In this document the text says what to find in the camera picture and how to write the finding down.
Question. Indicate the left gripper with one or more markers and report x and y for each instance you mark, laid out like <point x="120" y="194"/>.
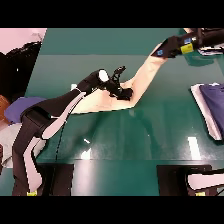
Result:
<point x="120" y="92"/>

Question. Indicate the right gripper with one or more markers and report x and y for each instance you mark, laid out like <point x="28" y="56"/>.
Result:
<point x="170" y="46"/>

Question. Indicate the cream shirt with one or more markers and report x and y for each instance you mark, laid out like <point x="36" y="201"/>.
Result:
<point x="146" y="73"/>

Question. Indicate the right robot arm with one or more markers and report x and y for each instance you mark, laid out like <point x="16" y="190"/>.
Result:
<point x="208" y="36"/>

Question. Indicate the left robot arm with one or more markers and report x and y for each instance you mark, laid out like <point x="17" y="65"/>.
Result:
<point x="63" y="101"/>

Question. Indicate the heap of clothes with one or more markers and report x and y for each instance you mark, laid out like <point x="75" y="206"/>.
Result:
<point x="210" y="50"/>

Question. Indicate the blue garment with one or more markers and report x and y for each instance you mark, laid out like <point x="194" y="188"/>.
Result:
<point x="215" y="103"/>

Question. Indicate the black garment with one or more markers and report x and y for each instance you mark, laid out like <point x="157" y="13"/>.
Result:
<point x="20" y="70"/>

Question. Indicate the purple garment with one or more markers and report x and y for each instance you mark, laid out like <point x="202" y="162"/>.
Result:
<point x="16" y="108"/>

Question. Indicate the grey garment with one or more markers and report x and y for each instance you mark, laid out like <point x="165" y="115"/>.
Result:
<point x="8" y="141"/>

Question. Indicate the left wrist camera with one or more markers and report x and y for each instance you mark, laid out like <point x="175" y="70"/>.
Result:
<point x="117" y="73"/>

